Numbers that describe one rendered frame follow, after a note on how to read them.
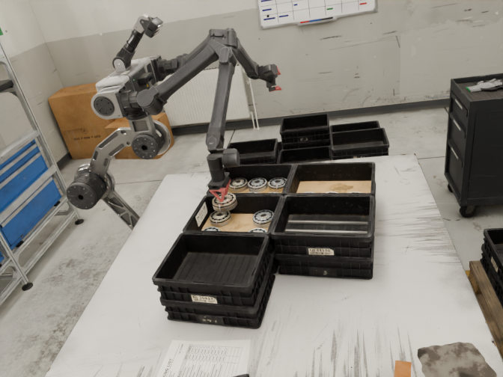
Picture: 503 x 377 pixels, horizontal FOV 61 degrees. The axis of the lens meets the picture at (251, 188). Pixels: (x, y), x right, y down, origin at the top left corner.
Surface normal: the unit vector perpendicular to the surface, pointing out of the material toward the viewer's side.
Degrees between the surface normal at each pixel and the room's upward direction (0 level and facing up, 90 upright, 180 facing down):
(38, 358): 0
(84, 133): 88
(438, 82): 90
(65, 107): 89
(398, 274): 0
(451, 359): 1
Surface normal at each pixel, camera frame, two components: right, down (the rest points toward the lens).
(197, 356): -0.17, -0.85
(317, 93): -0.13, 0.52
